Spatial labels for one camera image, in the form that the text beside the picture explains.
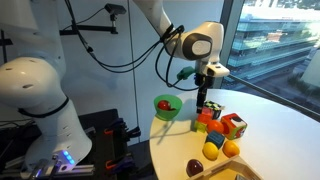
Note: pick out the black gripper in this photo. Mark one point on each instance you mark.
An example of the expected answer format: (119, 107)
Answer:
(203, 80)

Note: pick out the orange block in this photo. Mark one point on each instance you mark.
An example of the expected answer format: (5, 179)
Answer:
(205, 117)

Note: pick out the black white checkered block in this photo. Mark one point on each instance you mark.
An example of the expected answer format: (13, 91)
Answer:
(214, 106)

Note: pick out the light green block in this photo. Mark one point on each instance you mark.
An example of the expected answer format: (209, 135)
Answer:
(200, 127)

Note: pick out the blue block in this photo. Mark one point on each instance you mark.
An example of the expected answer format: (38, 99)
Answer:
(216, 138)

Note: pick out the wooden crate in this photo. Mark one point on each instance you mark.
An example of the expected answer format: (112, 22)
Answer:
(230, 163)

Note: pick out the orange toy ball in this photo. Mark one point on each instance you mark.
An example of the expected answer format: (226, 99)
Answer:
(215, 126)

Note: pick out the green plastic bowl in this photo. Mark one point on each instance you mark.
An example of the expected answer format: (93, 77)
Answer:
(166, 115)

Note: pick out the red toy fruit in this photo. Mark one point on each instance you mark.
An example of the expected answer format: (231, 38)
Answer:
(163, 105)

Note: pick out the red multicolour soft cube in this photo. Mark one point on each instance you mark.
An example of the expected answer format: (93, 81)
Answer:
(233, 128)

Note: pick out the yellow toy lemon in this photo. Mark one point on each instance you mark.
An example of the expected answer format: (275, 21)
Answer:
(210, 151)

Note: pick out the orange toy fruit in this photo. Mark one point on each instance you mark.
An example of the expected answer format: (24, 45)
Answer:
(230, 149)

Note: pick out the dark balcony railing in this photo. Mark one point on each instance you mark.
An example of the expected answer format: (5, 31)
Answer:
(266, 90)

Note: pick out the dark purple toy plum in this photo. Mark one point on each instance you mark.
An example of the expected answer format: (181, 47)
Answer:
(194, 167)

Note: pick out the black orange clamp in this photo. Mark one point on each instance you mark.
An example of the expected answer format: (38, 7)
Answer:
(134, 132)
(115, 128)
(118, 165)

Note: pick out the glass office building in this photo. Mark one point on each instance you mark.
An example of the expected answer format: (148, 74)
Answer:
(266, 46)

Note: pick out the black robot stand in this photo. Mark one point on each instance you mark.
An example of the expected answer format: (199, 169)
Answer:
(100, 143)

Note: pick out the black tripod pole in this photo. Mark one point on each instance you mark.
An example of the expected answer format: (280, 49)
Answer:
(4, 46)

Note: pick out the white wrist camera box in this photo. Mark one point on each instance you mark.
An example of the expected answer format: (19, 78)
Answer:
(216, 70)

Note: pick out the dark window frame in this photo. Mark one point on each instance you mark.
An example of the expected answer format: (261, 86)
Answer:
(230, 20)

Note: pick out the black boom camera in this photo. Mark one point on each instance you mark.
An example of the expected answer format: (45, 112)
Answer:
(115, 8)

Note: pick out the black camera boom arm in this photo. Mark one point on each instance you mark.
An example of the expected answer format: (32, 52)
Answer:
(90, 29)

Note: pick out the aluminium rail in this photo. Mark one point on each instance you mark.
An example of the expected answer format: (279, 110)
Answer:
(86, 170)

